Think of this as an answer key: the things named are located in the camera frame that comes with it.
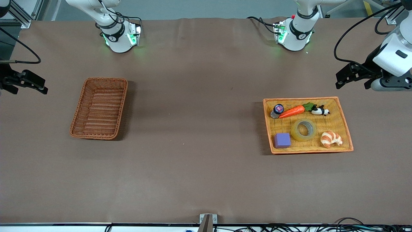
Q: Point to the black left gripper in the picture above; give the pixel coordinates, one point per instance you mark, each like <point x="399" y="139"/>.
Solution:
<point x="368" y="66"/>

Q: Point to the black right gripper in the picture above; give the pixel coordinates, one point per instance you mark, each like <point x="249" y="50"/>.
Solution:
<point x="7" y="78"/>

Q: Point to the clear yellowish tape roll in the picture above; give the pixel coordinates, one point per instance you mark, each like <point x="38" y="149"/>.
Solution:
<point x="293" y="132"/>

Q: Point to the brown wicker basket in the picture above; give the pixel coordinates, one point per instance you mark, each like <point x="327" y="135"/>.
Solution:
<point x="99" y="109"/>

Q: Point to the orange wicker basket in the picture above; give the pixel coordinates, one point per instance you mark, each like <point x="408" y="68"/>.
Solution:
<point x="309" y="145"/>

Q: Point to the black white panda toy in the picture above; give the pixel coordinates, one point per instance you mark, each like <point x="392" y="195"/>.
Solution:
<point x="318" y="111"/>

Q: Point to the toy croissant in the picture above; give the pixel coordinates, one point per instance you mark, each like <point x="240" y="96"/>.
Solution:
<point x="330" y="138"/>

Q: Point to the orange toy carrot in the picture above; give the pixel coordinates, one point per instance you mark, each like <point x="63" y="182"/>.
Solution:
<point x="293" y="111"/>

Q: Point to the small jar purple lid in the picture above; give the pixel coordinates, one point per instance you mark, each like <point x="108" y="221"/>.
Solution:
<point x="277" y="109"/>

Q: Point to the purple foam cube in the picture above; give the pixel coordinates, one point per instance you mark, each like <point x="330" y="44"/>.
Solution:
<point x="282" y="140"/>

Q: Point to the brown table cover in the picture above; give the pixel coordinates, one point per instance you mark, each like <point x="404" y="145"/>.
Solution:
<point x="199" y="129"/>

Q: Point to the aluminium frame profile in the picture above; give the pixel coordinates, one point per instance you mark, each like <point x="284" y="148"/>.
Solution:
<point x="391" y="20"/>
<point x="21" y="17"/>

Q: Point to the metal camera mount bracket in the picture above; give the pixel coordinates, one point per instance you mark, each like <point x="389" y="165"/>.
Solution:
<point x="207" y="224"/>

